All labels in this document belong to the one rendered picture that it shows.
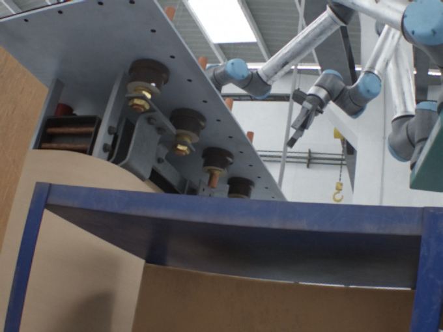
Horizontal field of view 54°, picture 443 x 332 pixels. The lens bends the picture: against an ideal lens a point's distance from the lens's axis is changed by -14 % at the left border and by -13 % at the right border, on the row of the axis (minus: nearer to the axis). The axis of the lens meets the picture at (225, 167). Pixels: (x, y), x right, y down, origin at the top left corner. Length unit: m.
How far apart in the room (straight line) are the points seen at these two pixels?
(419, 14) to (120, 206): 1.00
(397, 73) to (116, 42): 1.32
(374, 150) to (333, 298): 6.36
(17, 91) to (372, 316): 0.48
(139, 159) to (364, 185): 5.64
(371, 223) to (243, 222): 0.16
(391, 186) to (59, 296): 5.97
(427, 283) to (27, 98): 0.46
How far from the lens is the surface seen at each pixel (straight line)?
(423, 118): 1.89
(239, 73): 1.98
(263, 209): 0.59
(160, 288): 0.69
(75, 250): 1.09
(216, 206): 0.61
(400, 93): 2.10
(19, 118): 0.44
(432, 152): 1.58
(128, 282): 1.21
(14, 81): 0.44
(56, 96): 1.47
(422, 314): 0.54
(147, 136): 1.30
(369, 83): 1.81
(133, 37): 1.17
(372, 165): 6.86
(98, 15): 1.13
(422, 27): 1.35
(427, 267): 0.55
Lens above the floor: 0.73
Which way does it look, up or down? 20 degrees up
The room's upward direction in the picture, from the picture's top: 11 degrees clockwise
